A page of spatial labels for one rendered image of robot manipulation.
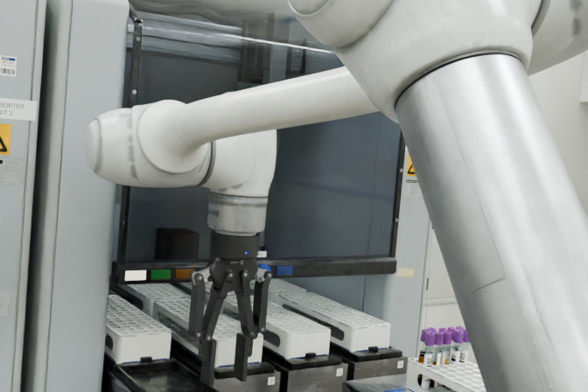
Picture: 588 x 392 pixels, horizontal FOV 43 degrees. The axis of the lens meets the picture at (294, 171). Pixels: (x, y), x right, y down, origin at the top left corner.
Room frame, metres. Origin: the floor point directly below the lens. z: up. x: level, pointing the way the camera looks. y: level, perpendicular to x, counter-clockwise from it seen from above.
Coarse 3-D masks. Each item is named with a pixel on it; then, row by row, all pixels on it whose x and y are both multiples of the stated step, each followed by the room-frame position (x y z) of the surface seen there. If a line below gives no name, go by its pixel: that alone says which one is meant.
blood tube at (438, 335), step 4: (436, 332) 1.21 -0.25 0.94; (440, 332) 1.22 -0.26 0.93; (436, 336) 1.21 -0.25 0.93; (440, 336) 1.21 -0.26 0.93; (436, 340) 1.21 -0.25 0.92; (440, 340) 1.21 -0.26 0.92; (436, 344) 1.21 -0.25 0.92; (440, 344) 1.21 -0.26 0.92; (436, 348) 1.21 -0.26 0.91; (440, 348) 1.21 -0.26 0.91; (436, 352) 1.21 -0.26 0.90; (440, 352) 1.21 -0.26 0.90; (436, 356) 1.21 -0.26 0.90; (440, 356) 1.21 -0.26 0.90; (432, 360) 1.21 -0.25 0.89; (436, 360) 1.21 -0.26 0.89; (432, 364) 1.21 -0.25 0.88; (436, 364) 1.21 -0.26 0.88; (432, 380) 1.21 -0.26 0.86; (432, 384) 1.21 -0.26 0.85; (436, 384) 1.21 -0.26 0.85
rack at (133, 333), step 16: (112, 304) 1.49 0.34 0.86; (128, 304) 1.51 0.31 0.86; (112, 320) 1.38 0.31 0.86; (128, 320) 1.39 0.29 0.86; (144, 320) 1.39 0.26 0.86; (112, 336) 1.31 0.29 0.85; (128, 336) 1.29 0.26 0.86; (144, 336) 1.31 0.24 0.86; (160, 336) 1.32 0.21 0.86; (112, 352) 1.30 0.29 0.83; (128, 352) 1.29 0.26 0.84; (144, 352) 1.31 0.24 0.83; (160, 352) 1.32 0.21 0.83
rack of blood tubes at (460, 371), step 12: (408, 372) 1.23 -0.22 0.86; (420, 372) 1.20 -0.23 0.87; (432, 372) 1.18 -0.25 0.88; (444, 372) 1.18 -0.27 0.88; (456, 372) 1.18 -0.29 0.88; (468, 372) 1.19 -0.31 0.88; (408, 384) 1.23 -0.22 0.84; (444, 384) 1.15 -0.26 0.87; (456, 384) 1.13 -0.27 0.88; (468, 384) 1.14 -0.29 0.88; (480, 384) 1.13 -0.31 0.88
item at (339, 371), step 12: (264, 348) 1.45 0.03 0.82; (276, 360) 1.40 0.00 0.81; (288, 360) 1.38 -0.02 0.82; (300, 360) 1.38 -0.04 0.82; (312, 360) 1.39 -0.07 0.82; (324, 360) 1.40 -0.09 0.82; (336, 360) 1.41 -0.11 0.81; (288, 372) 1.35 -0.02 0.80; (300, 372) 1.36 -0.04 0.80; (312, 372) 1.38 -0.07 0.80; (324, 372) 1.39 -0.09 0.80; (336, 372) 1.41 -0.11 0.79; (288, 384) 1.35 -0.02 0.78; (300, 384) 1.36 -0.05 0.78; (312, 384) 1.38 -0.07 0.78; (324, 384) 1.39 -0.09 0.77; (336, 384) 1.41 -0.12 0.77
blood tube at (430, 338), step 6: (426, 336) 1.20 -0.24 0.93; (432, 336) 1.20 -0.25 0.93; (426, 342) 1.20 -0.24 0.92; (432, 342) 1.20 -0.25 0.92; (426, 348) 1.20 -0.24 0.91; (432, 348) 1.20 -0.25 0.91; (426, 354) 1.20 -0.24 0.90; (426, 360) 1.20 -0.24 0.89; (426, 366) 1.20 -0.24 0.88; (426, 378) 1.20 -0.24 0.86; (426, 384) 1.20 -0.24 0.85
